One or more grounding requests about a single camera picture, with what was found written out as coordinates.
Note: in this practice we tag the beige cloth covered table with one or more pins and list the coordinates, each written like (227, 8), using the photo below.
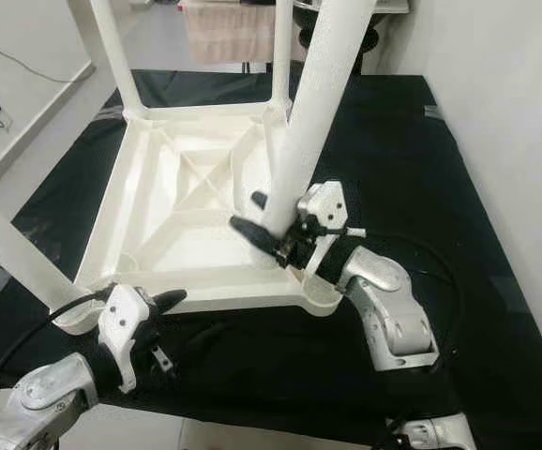
(224, 33)

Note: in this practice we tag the white plastic ribbed table top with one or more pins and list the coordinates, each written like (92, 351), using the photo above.
(168, 244)

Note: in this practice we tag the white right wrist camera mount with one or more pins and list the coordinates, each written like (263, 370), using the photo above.
(323, 202)

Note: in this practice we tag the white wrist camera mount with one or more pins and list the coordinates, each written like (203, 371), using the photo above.
(126, 319)
(323, 202)

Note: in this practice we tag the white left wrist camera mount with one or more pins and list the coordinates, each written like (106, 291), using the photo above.
(126, 319)

